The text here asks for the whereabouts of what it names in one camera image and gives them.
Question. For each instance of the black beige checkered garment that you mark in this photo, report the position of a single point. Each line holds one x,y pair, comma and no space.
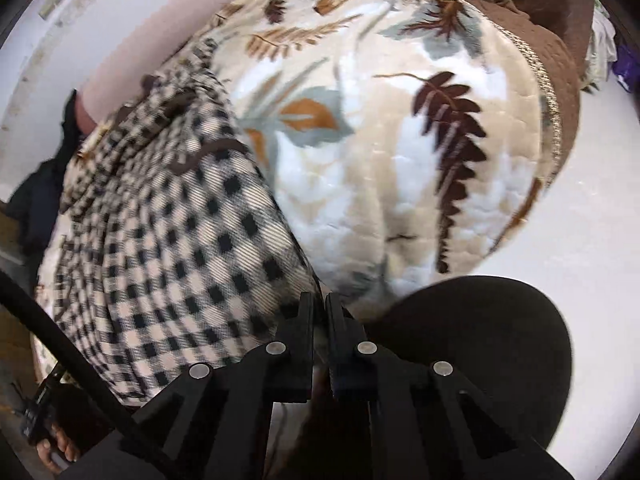
175,260

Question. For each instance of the purple cloth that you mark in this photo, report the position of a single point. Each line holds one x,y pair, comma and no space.
626,67

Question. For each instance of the person's left hand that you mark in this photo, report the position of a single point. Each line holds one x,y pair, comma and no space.
57,447

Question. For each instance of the black round stool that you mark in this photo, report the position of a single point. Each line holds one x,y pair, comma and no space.
475,320

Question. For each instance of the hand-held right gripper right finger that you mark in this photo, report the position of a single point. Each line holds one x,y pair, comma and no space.
342,360

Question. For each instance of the cream leaf print blanket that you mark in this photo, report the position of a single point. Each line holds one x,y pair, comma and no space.
375,160

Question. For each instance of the brown and pink sofa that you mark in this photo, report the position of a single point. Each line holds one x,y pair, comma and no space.
160,35

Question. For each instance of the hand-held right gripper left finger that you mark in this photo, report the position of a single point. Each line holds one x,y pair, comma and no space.
300,360

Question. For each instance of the dark cloth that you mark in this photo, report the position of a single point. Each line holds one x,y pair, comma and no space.
40,195

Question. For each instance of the pile of light clothes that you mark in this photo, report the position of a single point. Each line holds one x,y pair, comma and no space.
600,45

